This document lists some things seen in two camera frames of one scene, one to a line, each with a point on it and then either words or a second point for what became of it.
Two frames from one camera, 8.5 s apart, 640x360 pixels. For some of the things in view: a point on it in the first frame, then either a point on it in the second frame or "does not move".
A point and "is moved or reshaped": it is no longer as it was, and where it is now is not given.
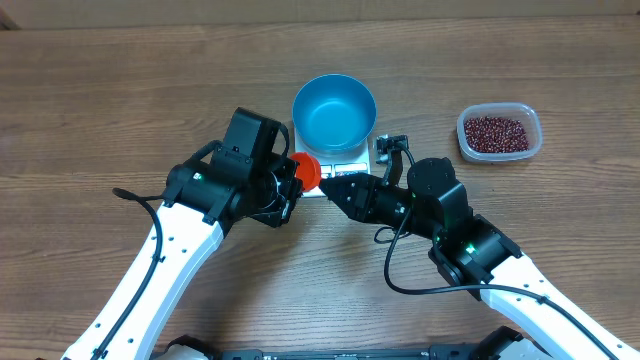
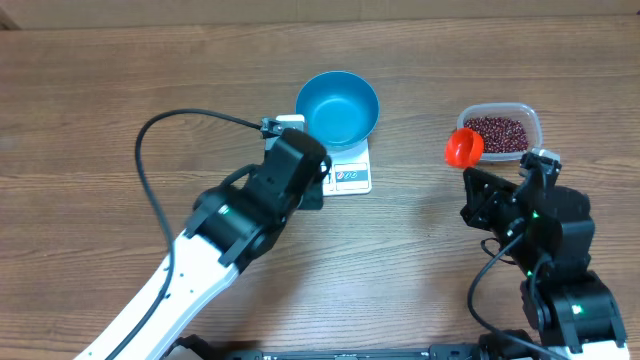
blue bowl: x=333 y=114 does not move
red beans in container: x=495 y=135 does not move
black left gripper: x=278 y=217 → x=314 y=200
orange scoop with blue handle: x=308 y=170 is moved or reshaped
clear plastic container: x=494 y=131 does not move
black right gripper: x=354 y=202 → x=480 y=198
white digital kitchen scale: x=355 y=162 does not move
